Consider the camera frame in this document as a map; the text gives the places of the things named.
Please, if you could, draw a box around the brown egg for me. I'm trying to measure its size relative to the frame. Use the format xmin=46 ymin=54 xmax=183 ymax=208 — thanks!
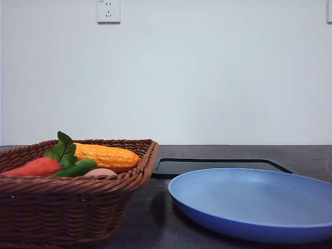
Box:
xmin=84 ymin=168 xmax=116 ymax=176

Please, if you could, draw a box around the blue round plate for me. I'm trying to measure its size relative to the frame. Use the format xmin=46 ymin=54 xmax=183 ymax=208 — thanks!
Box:
xmin=168 ymin=168 xmax=332 ymax=244

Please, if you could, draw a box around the brown wicker basket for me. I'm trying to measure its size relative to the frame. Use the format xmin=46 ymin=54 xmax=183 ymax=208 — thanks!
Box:
xmin=0 ymin=139 xmax=159 ymax=249

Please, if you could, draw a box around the black rectangular tray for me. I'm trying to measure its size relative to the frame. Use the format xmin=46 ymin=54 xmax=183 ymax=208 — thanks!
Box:
xmin=151 ymin=158 xmax=293 ymax=179

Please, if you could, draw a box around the yellow toy corn cob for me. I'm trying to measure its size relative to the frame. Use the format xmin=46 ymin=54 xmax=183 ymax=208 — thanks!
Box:
xmin=74 ymin=143 xmax=142 ymax=167

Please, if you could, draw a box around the green toy cucumber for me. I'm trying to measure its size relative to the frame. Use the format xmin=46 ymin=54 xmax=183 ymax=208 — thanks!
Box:
xmin=53 ymin=159 xmax=98 ymax=177

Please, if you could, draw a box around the orange toy carrot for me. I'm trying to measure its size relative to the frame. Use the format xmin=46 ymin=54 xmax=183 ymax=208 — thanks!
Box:
xmin=2 ymin=132 xmax=77 ymax=177

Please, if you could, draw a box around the white wall power socket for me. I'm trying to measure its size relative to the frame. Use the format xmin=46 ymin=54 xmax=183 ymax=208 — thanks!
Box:
xmin=97 ymin=0 xmax=121 ymax=25

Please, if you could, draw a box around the white wall plate right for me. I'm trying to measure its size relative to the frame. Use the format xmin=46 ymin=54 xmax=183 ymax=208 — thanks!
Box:
xmin=327 ymin=0 xmax=332 ymax=25

